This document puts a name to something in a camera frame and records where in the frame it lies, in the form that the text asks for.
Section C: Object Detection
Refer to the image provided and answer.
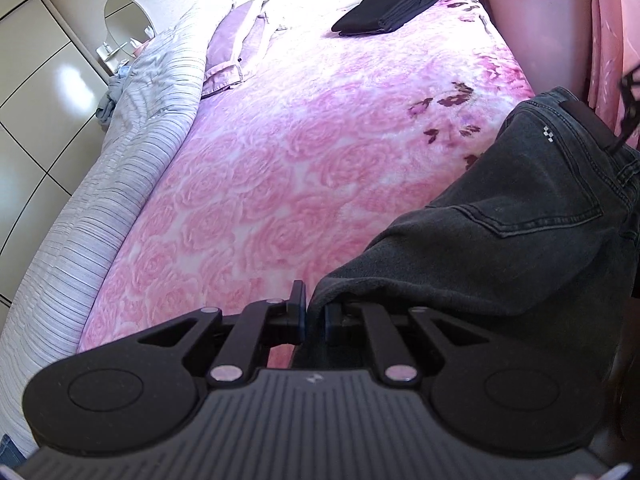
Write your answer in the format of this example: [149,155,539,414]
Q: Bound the lilac pants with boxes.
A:
[200,0,288,98]

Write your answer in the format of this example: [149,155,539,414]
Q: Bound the cream glossy wardrobe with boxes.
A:
[0,0,119,307]

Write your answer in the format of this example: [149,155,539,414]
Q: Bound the round mirror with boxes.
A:
[103,0,156,59]

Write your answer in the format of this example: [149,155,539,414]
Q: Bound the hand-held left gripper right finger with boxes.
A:
[324,301,493,386]

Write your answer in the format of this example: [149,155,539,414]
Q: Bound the black denim jeans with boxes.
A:
[292,86,640,441]

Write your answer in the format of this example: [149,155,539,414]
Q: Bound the pink lidded plastic bin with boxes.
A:
[472,0,594,102]

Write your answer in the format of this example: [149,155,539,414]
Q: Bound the person's blue jeans leg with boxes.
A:
[0,434,27,468]

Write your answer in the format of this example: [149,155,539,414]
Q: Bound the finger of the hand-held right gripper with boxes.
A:
[609,66,640,153]

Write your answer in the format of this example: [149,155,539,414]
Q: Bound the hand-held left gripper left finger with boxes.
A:
[136,280,307,388]

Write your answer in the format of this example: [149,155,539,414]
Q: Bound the pink curtain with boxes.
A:
[584,0,640,137]

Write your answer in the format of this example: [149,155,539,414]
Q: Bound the grey striped bedspread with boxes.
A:
[0,2,208,456]

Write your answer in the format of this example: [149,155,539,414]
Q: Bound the pink rose print blanket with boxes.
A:
[77,0,538,367]

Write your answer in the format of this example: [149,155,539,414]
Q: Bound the blue-grey crumpled cloth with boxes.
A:
[96,62,134,129]

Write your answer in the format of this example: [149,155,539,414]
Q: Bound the folded black clothes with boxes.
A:
[331,0,451,37]

